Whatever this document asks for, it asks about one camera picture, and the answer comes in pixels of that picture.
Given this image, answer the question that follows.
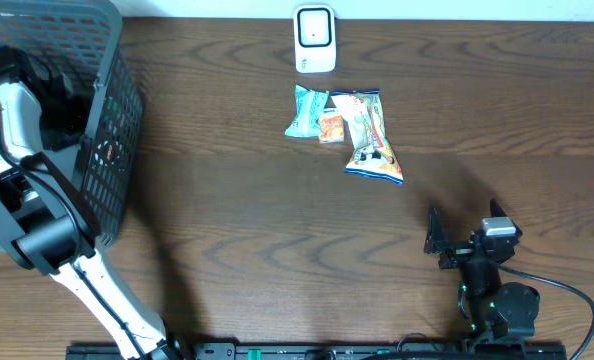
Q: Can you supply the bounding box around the dark grey plastic mesh basket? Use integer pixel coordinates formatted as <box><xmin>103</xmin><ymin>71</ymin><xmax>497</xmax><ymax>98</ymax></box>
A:
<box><xmin>0</xmin><ymin>0</ymin><xmax>143</xmax><ymax>247</ymax></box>

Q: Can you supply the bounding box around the green Kleenex tissue pack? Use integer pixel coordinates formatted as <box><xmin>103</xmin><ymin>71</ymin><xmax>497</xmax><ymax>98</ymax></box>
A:
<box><xmin>284</xmin><ymin>85</ymin><xmax>329</xmax><ymax>138</ymax></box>

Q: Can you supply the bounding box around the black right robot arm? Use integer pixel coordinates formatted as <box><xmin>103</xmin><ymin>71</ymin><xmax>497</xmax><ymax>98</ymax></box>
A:
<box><xmin>424</xmin><ymin>200</ymin><xmax>540</xmax><ymax>343</ymax></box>

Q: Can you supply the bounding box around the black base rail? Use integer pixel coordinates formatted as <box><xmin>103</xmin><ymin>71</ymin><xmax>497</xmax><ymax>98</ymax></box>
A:
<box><xmin>66</xmin><ymin>341</ymin><xmax>568</xmax><ymax>360</ymax></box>

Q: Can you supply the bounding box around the small orange tissue pack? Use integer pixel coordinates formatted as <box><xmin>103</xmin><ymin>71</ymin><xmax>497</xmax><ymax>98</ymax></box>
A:
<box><xmin>319</xmin><ymin>108</ymin><xmax>345</xmax><ymax>144</ymax></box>

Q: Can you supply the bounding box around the black cable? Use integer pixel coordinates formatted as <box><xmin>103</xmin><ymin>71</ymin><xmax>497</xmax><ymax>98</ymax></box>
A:
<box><xmin>494</xmin><ymin>262</ymin><xmax>594</xmax><ymax>360</ymax></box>

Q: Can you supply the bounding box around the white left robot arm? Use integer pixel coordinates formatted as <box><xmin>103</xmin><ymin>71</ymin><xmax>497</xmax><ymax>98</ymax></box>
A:
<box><xmin>0</xmin><ymin>46</ymin><xmax>189</xmax><ymax>359</ymax></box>

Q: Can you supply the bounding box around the orange wet sheet package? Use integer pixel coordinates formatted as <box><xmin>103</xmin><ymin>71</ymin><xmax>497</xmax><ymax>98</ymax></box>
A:
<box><xmin>331</xmin><ymin>89</ymin><xmax>404</xmax><ymax>185</ymax></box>

